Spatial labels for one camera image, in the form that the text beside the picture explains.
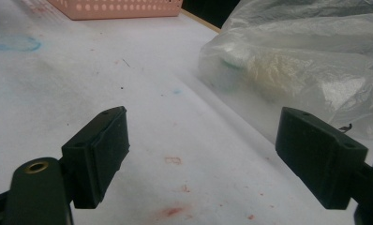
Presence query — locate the translucent white plastic bag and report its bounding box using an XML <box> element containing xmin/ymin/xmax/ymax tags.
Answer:
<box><xmin>197</xmin><ymin>0</ymin><xmax>373</xmax><ymax>143</ymax></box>

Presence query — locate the pale yellow item inside bag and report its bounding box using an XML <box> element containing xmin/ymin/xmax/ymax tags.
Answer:
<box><xmin>221</xmin><ymin>50</ymin><xmax>321</xmax><ymax>102</ymax></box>

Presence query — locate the pink perforated plastic basket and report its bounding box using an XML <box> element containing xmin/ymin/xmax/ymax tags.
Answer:
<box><xmin>46</xmin><ymin>0</ymin><xmax>185</xmax><ymax>22</ymax></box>

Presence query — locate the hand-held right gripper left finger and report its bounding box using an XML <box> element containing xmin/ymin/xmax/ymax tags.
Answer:
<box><xmin>61</xmin><ymin>105</ymin><xmax>131</xmax><ymax>210</ymax></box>

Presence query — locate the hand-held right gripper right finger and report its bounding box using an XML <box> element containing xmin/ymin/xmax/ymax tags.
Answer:
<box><xmin>275</xmin><ymin>106</ymin><xmax>369</xmax><ymax>211</ymax></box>

